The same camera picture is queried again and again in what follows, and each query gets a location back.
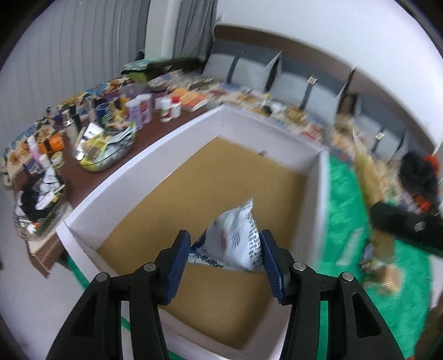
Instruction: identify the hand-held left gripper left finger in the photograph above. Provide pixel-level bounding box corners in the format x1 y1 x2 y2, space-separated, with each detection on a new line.
45 229 192 360

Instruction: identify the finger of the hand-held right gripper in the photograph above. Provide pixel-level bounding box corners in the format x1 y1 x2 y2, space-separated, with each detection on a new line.
370 201 443 259

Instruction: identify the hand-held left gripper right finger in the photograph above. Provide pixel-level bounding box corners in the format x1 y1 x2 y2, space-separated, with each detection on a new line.
259 229 405 360

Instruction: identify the white printed snack packet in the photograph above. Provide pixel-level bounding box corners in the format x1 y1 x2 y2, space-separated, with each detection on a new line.
189 197 267 274

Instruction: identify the long yellowish snack packet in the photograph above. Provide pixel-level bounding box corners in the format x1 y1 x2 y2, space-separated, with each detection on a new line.
351 126 400 296

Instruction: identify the white cardboard box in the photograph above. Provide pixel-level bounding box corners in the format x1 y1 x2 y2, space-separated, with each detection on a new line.
55 104 331 359

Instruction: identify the black bag with orange trim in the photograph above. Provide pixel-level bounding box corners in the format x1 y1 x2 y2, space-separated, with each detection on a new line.
398 151 443 215

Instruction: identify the green plush blanket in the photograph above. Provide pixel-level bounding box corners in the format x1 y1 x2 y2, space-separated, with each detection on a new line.
66 152 433 360

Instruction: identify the grey headboard cushion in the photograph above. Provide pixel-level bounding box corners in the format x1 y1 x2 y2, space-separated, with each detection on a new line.
353 104 409 160
202 44 282 93
269 67 352 116

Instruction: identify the glass bowl of sachets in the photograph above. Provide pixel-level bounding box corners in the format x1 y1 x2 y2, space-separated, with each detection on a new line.
73 122 138 173

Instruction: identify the glass bowl of dark items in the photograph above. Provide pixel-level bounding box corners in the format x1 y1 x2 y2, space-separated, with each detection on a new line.
14 182 71 240

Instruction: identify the cups and bottles group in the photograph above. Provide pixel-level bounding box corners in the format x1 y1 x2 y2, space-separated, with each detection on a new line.
125 93 153 131

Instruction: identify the orange flat box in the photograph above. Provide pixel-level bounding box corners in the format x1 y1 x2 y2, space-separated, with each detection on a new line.
169 88 209 113

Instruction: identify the row of assorted snack packets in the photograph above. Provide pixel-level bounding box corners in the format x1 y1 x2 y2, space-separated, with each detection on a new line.
149 68 333 142

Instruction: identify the blue drink can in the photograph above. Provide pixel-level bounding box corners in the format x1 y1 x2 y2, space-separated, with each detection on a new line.
95 102 113 128

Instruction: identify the grey curtain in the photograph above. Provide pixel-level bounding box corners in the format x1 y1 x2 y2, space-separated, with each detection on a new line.
145 0 219 63

